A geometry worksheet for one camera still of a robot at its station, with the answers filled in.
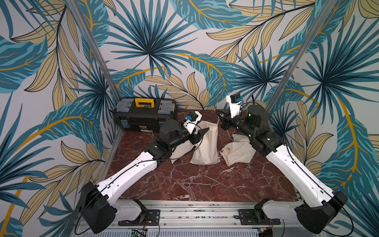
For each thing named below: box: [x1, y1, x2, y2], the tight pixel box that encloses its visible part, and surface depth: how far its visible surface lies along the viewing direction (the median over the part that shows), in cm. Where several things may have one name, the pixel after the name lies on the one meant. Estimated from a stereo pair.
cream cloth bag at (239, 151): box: [218, 133, 257, 167], surface depth 86 cm
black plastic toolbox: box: [113, 97, 178, 133], surface depth 99 cm
